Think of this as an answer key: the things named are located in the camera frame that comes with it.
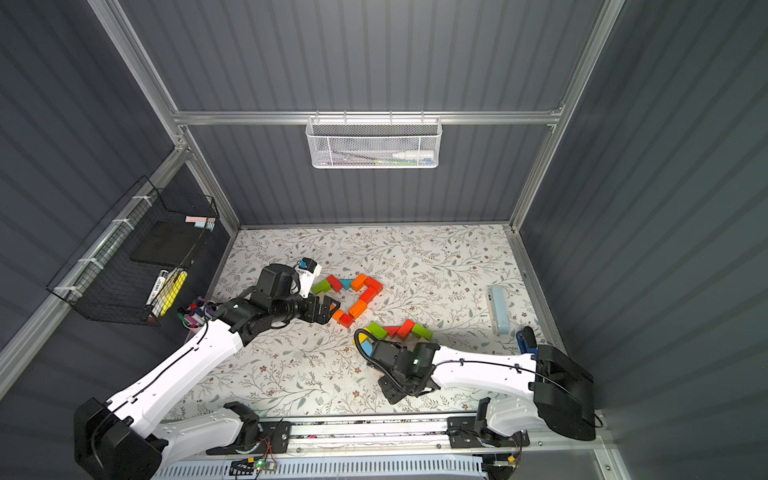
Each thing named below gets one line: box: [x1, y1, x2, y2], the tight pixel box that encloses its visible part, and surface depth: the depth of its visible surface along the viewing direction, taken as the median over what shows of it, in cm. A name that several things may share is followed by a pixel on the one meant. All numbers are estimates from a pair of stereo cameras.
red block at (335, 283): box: [326, 274, 343, 293], surface depth 104 cm
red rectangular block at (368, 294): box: [360, 285, 377, 304], surface depth 101 cm
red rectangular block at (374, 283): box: [364, 277, 383, 293], surface depth 104 cm
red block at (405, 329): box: [396, 319, 415, 341], surface depth 91 cm
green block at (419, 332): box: [411, 323, 433, 341], surface depth 92 cm
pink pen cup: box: [178, 297, 213, 329], surface depth 84 cm
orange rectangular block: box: [350, 274, 368, 292], surface depth 103 cm
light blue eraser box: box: [487, 285, 509, 335], surface depth 94 cm
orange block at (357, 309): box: [348, 299, 367, 320], surface depth 98 cm
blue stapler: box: [516, 326, 539, 354], surface depth 88 cm
